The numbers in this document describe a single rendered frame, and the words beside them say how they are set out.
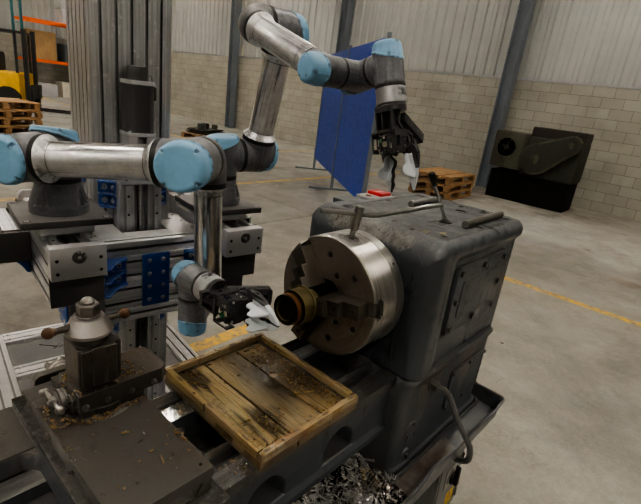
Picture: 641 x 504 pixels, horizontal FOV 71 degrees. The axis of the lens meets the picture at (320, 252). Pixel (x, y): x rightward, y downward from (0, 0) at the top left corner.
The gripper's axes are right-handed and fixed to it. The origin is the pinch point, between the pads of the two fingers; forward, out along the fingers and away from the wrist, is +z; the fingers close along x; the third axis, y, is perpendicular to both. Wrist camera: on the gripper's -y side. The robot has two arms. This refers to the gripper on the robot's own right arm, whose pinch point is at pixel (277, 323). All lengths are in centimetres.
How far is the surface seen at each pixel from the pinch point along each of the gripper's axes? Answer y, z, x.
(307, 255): -16.6, -8.5, 10.2
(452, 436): -67, 22, -54
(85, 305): 36.0, -10.3, 9.8
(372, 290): -19.4, 10.4, 7.4
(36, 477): 46, -10, -21
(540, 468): -150, 39, -107
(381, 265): -25.4, 7.9, 11.6
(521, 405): -194, 15, -107
